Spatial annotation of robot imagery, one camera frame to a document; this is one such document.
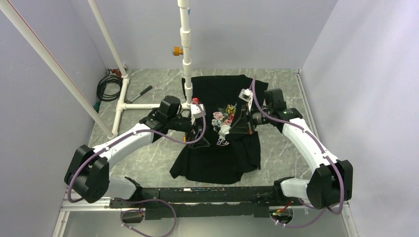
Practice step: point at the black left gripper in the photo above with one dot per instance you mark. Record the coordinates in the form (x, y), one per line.
(190, 136)

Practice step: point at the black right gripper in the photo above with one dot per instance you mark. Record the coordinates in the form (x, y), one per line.
(244, 124)

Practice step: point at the black floral print t-shirt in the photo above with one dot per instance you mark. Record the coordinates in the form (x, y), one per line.
(215, 159)

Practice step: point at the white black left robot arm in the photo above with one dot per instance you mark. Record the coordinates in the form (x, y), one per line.
(88, 176)

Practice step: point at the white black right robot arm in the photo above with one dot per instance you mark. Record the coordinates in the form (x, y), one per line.
(331, 180)

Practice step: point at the orange yellow pipe fitting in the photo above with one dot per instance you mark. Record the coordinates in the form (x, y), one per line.
(177, 51)

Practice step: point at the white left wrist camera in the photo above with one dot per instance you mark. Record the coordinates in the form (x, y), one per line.
(197, 109)

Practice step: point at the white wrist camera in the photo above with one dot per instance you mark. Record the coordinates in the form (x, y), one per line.
(197, 109)
(246, 95)

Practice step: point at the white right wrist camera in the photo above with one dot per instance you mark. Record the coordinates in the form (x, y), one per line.
(246, 95)

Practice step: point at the white pvc pipe frame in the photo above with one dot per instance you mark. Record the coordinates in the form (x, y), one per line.
(51, 52)

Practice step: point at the black handled hammer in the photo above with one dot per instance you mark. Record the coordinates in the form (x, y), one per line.
(130, 101)

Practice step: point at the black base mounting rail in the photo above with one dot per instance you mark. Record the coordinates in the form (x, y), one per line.
(158, 203)

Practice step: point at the aluminium extrusion rail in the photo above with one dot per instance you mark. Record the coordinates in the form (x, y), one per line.
(258, 196)

